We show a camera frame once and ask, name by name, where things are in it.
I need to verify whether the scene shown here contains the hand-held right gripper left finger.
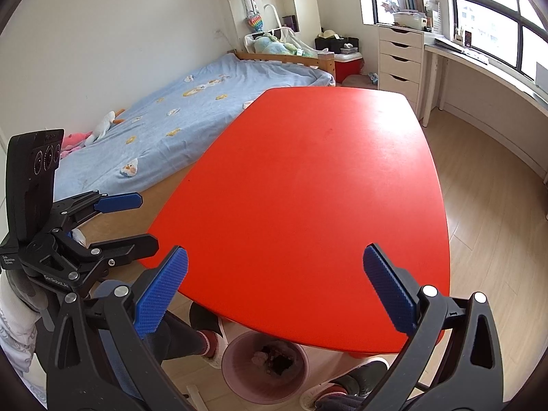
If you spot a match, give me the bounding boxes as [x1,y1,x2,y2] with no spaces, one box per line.
[45,245,195,411]

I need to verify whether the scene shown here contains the person's left shoe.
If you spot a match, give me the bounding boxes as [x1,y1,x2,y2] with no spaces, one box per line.
[200,329,224,370]

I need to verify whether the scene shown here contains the green plush toy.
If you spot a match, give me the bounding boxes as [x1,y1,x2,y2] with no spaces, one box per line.
[252,32,283,54]

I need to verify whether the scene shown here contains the person's right leg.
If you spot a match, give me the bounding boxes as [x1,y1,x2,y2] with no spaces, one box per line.
[317,395,366,411]

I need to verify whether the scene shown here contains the white duck plush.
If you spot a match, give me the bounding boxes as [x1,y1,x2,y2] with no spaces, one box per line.
[85,110,126,146]

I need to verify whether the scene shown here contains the white wall shelf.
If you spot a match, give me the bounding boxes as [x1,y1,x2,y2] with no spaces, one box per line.
[220,0,297,52]

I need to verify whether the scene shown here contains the black bag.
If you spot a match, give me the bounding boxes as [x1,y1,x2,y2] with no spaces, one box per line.
[314,36,359,52]

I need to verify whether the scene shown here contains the pink plush toy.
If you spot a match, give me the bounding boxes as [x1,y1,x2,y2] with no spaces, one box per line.
[60,132,92,161]

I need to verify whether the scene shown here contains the white drawer unit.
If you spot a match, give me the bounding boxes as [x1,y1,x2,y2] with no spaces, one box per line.
[377,23,425,114]

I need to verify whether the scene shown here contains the red cooler box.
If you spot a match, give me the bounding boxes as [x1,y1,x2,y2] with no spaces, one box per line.
[334,49,363,84]

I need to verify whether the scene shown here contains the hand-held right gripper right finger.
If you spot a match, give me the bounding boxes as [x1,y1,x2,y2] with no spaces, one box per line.
[363,243,503,411]

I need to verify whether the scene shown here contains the wooden bed frame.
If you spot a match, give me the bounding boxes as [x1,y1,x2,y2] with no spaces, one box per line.
[233,49,335,84]

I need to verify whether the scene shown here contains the white desk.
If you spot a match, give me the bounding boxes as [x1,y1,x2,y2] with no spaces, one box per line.
[422,36,548,180]

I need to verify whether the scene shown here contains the person's left hand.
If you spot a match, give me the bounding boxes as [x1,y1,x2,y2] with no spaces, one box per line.
[9,272,48,313]

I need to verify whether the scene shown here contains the pink translucent bin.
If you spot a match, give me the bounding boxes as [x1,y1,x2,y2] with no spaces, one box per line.
[221,332,310,405]

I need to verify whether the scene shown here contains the bed with blue sheet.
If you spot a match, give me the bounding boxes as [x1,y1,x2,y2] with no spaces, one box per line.
[53,53,337,202]

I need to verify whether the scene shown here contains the person's white patterned clothing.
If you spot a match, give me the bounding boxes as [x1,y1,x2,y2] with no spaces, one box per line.
[0,304,48,407]

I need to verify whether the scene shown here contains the person's shoe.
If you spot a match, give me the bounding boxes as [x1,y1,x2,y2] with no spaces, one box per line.
[200,329,224,370]
[300,360,390,411]

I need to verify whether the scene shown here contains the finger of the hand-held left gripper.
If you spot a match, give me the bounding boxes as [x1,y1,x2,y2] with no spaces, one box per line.
[51,192,144,230]
[64,233,160,267]

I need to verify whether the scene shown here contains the person's right shoe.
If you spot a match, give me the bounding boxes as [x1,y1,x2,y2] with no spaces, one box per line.
[300,360,390,411]

